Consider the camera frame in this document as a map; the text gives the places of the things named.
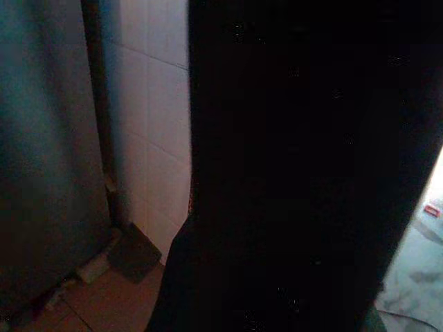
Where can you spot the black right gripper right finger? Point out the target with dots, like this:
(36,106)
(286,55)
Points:
(353,155)

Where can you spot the small red label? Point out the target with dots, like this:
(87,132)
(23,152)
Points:
(432,210)

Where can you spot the small white block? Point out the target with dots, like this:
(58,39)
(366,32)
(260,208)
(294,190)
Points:
(92,269)

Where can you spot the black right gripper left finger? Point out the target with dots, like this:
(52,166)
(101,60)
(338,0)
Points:
(228,173)

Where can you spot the grey metal appliance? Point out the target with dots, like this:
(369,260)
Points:
(41,138)

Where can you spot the white crumpled sheet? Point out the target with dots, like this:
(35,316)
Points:
(415,276)

